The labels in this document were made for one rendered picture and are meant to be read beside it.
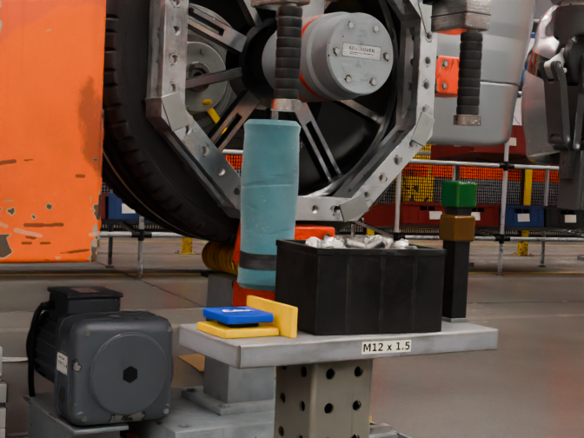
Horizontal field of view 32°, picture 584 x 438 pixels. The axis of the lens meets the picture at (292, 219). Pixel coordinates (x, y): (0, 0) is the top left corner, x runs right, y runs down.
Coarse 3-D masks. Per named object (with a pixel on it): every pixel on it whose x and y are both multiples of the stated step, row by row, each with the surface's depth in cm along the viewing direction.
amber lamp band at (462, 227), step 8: (440, 216) 153; (448, 216) 151; (456, 216) 150; (464, 216) 150; (472, 216) 151; (440, 224) 152; (448, 224) 151; (456, 224) 150; (464, 224) 150; (472, 224) 151; (440, 232) 152; (448, 232) 151; (456, 232) 150; (464, 232) 150; (472, 232) 151; (448, 240) 151; (456, 240) 150; (464, 240) 151; (472, 240) 151
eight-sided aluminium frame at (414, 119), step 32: (160, 0) 160; (416, 0) 181; (160, 32) 157; (416, 32) 183; (160, 64) 157; (416, 64) 183; (160, 96) 157; (416, 96) 183; (160, 128) 161; (192, 128) 160; (416, 128) 183; (192, 160) 162; (224, 160) 163; (384, 160) 180; (224, 192) 164; (352, 192) 178
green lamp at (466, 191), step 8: (448, 184) 151; (456, 184) 149; (464, 184) 150; (472, 184) 151; (448, 192) 151; (456, 192) 149; (464, 192) 150; (472, 192) 151; (448, 200) 151; (456, 200) 149; (464, 200) 150; (472, 200) 151; (456, 208) 150; (464, 208) 150; (472, 208) 151
